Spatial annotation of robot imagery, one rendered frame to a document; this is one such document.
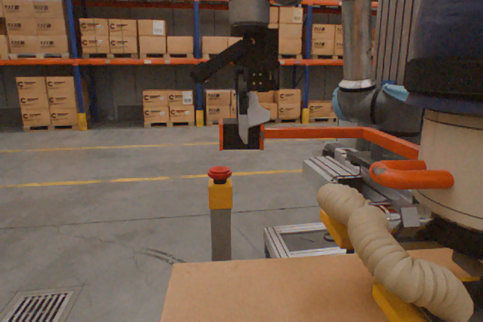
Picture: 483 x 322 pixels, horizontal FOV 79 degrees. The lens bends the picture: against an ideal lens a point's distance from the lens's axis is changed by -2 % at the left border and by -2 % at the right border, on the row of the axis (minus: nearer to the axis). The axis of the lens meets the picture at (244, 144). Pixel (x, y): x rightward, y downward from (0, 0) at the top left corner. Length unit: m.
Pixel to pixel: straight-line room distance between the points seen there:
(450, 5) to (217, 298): 0.51
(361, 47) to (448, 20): 0.63
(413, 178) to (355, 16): 0.69
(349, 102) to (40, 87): 7.60
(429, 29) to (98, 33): 7.54
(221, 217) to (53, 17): 7.39
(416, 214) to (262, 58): 0.36
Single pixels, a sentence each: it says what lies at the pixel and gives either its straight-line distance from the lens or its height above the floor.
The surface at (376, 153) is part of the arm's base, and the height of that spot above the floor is 1.06.
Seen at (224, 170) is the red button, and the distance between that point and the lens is 0.85.
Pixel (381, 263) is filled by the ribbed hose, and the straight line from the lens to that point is 0.32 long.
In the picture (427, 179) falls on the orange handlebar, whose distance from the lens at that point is 0.39.
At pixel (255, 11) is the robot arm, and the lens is 0.56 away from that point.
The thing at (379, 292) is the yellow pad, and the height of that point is 1.08.
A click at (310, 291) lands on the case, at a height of 0.95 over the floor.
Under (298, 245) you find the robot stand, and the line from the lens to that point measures 2.09.
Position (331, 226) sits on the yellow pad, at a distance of 0.50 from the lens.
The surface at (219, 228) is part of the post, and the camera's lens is 0.90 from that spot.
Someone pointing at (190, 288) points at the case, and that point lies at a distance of 0.58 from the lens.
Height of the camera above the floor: 1.31
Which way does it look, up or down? 14 degrees down
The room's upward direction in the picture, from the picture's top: straight up
